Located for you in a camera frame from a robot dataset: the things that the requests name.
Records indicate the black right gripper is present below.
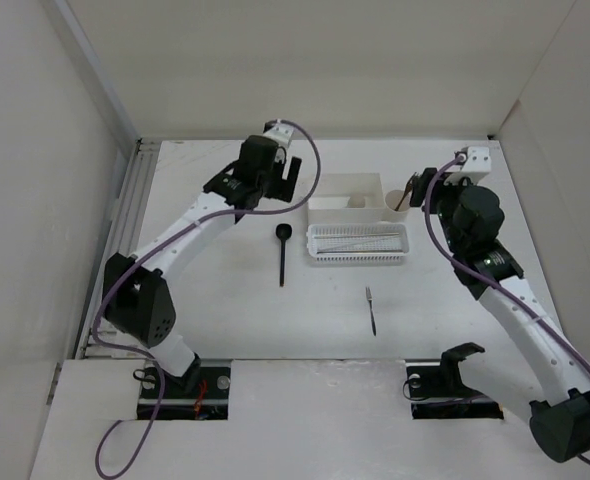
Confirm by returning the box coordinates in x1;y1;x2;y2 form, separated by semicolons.
409;167;478;254

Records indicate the black spoon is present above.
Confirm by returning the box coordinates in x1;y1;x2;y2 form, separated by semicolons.
275;223;293;287

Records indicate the brown wooden fork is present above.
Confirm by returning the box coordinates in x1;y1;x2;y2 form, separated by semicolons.
395;172;419;211

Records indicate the beige wooden spoon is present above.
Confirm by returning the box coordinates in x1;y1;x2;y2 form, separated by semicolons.
346;194;367;209

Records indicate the metal chopstick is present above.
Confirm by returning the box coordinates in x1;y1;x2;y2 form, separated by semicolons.
341;232;402;239

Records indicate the small metal fork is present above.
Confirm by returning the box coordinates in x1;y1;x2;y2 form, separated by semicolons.
365;286;377;337

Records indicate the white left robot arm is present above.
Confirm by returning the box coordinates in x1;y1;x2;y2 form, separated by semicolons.
102;124;302;397

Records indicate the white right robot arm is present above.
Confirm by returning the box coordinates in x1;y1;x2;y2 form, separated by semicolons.
409;164;590;465

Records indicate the white paper cup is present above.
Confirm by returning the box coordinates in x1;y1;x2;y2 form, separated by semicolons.
382;190;410;223

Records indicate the white square box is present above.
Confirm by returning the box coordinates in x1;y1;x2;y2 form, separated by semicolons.
307;173;385;224

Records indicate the white perforated basket tray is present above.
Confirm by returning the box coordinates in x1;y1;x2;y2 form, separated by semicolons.
306;222;411;266

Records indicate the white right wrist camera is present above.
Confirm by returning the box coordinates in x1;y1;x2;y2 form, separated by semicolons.
444;146;492;186

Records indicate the aluminium rail frame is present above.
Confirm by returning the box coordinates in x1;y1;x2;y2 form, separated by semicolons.
42;1;153;359

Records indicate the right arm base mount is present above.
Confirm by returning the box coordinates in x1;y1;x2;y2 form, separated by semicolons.
402;342;504;420

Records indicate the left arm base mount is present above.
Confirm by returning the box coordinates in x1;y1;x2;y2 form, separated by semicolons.
132;360;232;421

